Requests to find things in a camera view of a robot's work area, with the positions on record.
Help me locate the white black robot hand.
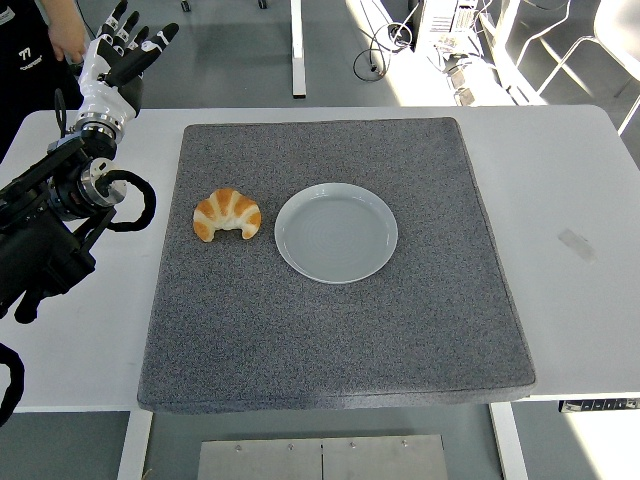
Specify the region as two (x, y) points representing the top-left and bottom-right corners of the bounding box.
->
(73, 0), (180, 126)

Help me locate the golden croissant bread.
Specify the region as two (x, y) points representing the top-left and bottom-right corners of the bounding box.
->
(192, 187), (263, 244)

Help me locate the pale grey round plate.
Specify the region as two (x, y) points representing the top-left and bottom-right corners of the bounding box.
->
(273, 182), (400, 285)

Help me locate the grey metal plate with screws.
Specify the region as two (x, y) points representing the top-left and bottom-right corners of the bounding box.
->
(196, 434), (450, 480)

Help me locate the person's hand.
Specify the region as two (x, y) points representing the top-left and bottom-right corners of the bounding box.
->
(47, 13), (89, 64)

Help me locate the person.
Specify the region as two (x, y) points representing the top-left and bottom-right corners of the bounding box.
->
(0, 0), (84, 162)

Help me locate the white background desk leg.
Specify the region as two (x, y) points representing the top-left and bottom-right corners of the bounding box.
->
(289, 0), (307, 98)

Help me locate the grey speckled table mat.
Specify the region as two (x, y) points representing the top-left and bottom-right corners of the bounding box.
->
(136, 116), (538, 416)

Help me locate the white computer tower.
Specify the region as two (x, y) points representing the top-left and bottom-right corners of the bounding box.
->
(414, 0), (481, 54)

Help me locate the white table leg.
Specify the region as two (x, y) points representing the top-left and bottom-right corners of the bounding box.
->
(116, 410), (154, 480)
(488, 402), (530, 480)

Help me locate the white power strip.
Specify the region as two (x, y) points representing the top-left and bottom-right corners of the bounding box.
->
(444, 59), (496, 106)

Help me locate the table height control panel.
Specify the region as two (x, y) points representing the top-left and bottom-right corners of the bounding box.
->
(558, 398), (640, 414)

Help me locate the black floor cable loop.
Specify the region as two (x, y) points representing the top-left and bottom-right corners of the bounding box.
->
(352, 22), (416, 80)

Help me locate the white wire-frame chair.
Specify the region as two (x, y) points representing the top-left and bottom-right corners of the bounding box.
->
(504, 0), (640, 136)

